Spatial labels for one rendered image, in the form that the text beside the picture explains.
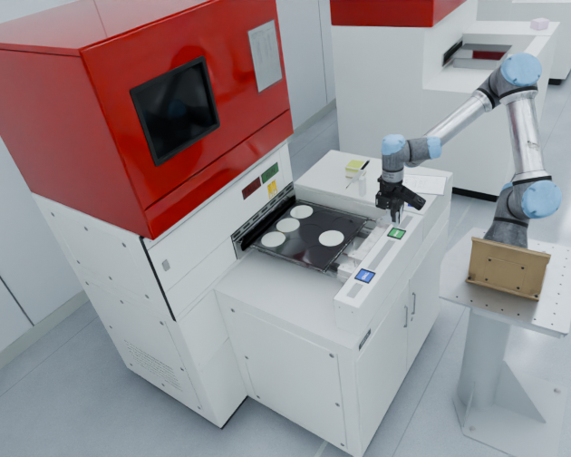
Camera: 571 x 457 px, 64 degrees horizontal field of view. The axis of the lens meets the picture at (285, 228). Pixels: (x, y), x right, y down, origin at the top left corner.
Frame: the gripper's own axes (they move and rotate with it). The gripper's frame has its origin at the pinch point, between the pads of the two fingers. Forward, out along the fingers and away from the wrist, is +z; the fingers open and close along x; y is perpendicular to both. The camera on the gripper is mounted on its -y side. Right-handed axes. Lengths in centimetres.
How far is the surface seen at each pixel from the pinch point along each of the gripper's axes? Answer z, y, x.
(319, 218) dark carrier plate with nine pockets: 10.4, 37.7, -4.0
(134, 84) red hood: -68, 53, 54
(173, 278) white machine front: 0, 58, 61
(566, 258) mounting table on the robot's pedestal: 18, -54, -29
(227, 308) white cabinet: 27, 53, 46
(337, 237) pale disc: 10.3, 24.0, 4.3
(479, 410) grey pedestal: 99, -39, -6
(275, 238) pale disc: 10, 47, 16
